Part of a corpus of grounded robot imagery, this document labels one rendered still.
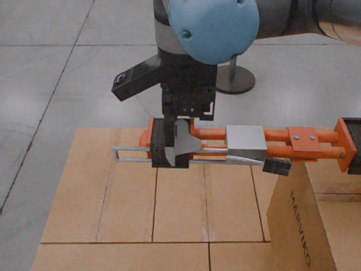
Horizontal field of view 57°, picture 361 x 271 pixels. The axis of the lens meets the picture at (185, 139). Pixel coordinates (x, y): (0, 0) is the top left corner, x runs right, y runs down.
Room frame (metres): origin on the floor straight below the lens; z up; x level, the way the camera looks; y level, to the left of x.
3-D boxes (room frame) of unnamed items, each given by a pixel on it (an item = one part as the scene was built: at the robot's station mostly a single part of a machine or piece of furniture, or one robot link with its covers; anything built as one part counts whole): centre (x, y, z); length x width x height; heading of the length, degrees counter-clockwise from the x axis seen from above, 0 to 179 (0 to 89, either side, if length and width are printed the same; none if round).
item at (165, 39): (0.43, 0.00, 1.42); 0.08 x 0.08 x 0.05
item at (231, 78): (2.34, -0.38, 0.31); 0.40 x 0.40 x 0.62
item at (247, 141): (0.43, -0.11, 1.19); 0.07 x 0.07 x 0.04; 88
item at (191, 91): (0.43, 0.00, 1.34); 0.09 x 0.08 x 0.12; 88
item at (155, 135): (0.44, 0.03, 1.20); 0.08 x 0.07 x 0.05; 88
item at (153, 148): (0.39, -0.03, 1.20); 0.31 x 0.03 x 0.05; 88
